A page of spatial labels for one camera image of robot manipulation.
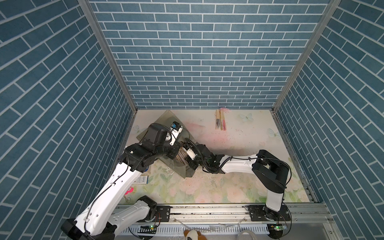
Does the olive green canvas tote bag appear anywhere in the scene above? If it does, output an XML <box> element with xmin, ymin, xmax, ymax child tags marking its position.
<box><xmin>137</xmin><ymin>110</ymin><xmax>195</xmax><ymax>179</ymax></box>

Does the brown folding fan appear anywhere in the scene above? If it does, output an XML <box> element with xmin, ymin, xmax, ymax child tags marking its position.
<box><xmin>175</xmin><ymin>147</ymin><xmax>189</xmax><ymax>166</ymax></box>

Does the black patterned bamboo folding fan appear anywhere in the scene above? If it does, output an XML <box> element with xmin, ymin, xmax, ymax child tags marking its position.
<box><xmin>215</xmin><ymin>109</ymin><xmax>221</xmax><ymax>130</ymax></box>

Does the pink folding fan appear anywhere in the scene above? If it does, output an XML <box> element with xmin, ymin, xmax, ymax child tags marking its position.
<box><xmin>219</xmin><ymin>108</ymin><xmax>230</xmax><ymax>131</ymax></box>

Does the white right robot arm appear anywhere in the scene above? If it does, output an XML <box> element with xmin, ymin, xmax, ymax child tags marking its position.
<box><xmin>183</xmin><ymin>139</ymin><xmax>292</xmax><ymax>214</ymax></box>

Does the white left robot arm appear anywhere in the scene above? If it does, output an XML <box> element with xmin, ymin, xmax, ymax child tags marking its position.
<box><xmin>61</xmin><ymin>122</ymin><xmax>183</xmax><ymax>240</ymax></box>

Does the white blue small box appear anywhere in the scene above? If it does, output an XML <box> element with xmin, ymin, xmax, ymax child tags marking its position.
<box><xmin>133</xmin><ymin>175</ymin><xmax>149</xmax><ymax>185</ymax></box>

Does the brown plush toy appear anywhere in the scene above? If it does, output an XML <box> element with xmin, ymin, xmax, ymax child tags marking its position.
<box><xmin>184</xmin><ymin>230</ymin><xmax>207</xmax><ymax>240</ymax></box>

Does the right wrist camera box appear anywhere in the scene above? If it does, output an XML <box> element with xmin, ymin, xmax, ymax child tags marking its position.
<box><xmin>186</xmin><ymin>149</ymin><xmax>197</xmax><ymax>161</ymax></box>

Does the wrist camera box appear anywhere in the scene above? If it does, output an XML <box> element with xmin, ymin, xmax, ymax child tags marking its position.
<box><xmin>186</xmin><ymin>149</ymin><xmax>197</xmax><ymax>161</ymax></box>
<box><xmin>170</xmin><ymin>122</ymin><xmax>183</xmax><ymax>146</ymax></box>

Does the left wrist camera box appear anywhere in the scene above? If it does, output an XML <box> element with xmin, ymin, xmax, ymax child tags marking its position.
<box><xmin>170</xmin><ymin>122</ymin><xmax>183</xmax><ymax>146</ymax></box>

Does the pink keychain toy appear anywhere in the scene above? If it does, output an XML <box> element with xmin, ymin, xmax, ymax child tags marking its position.
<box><xmin>125</xmin><ymin>186</ymin><xmax>135</xmax><ymax>196</ymax></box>

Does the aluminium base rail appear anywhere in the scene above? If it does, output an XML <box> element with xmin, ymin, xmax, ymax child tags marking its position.
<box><xmin>78</xmin><ymin>203</ymin><xmax>343</xmax><ymax>240</ymax></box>

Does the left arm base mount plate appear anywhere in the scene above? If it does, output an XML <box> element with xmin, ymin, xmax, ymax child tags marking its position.
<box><xmin>138</xmin><ymin>205</ymin><xmax>171</xmax><ymax>223</ymax></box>

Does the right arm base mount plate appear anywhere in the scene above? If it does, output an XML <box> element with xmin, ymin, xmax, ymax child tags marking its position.
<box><xmin>245</xmin><ymin>205</ymin><xmax>292</xmax><ymax>222</ymax></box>

